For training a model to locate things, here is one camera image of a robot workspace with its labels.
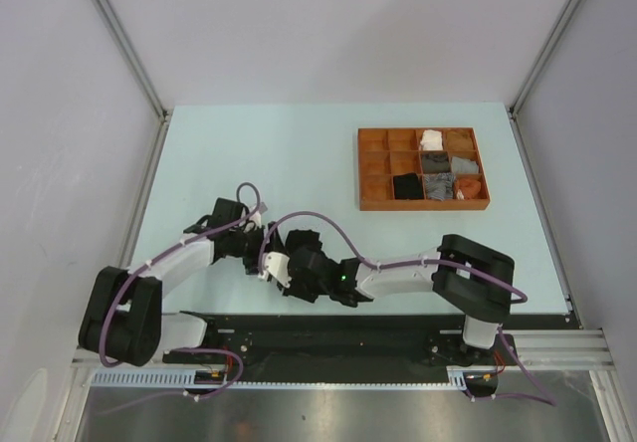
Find black underwear beige waistband back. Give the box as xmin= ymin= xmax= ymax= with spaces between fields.
xmin=285 ymin=230 xmax=322 ymax=254

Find black underwear beige waistband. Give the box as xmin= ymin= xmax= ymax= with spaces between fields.
xmin=392 ymin=173 xmax=424 ymax=200
xmin=285 ymin=230 xmax=322 ymax=254

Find black underwear beige waistband front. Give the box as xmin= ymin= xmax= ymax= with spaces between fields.
xmin=392 ymin=173 xmax=424 ymax=200

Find grey striped boxer underwear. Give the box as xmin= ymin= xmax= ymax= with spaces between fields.
xmin=423 ymin=172 xmax=455 ymax=201

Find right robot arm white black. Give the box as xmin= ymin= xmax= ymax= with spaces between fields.
xmin=264 ymin=235 xmax=527 ymax=363

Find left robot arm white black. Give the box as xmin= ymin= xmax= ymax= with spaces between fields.
xmin=78 ymin=198 xmax=263 ymax=367

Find wooden compartment tray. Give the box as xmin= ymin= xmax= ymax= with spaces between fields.
xmin=357 ymin=127 xmax=491 ymax=211

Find dark grey rolled cloth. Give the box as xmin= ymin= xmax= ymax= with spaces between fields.
xmin=421 ymin=152 xmax=451 ymax=174

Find orange rolled cloth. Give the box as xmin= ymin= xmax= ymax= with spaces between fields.
xmin=454 ymin=178 xmax=484 ymax=201

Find white rolled cloth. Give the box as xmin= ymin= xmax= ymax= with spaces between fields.
xmin=420 ymin=129 xmax=444 ymax=151

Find light grey rolled cloth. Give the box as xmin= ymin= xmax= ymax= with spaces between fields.
xmin=450 ymin=156 xmax=480 ymax=174

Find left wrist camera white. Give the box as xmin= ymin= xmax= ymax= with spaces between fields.
xmin=248 ymin=202 xmax=268 ymax=227

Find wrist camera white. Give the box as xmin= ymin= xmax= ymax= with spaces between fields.
xmin=248 ymin=202 xmax=268 ymax=227
xmin=258 ymin=252 xmax=291 ymax=288

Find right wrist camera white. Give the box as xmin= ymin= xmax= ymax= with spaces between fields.
xmin=258 ymin=252 xmax=291 ymax=288

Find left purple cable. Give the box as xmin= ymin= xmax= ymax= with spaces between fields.
xmin=97 ymin=181 xmax=265 ymax=413

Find white slotted cable duct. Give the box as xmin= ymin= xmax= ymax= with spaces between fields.
xmin=91 ymin=366 xmax=498 ymax=392

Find aluminium front rail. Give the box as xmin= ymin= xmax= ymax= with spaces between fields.
xmin=69 ymin=327 xmax=618 ymax=371

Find left aluminium frame post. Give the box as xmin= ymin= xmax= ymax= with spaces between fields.
xmin=74 ymin=0 xmax=170 ymax=122

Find aluminium frame post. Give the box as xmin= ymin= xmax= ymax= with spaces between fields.
xmin=74 ymin=0 xmax=170 ymax=122
xmin=510 ymin=0 xmax=601 ymax=114

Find right aluminium frame post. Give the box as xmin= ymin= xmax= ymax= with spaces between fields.
xmin=510 ymin=0 xmax=601 ymax=114

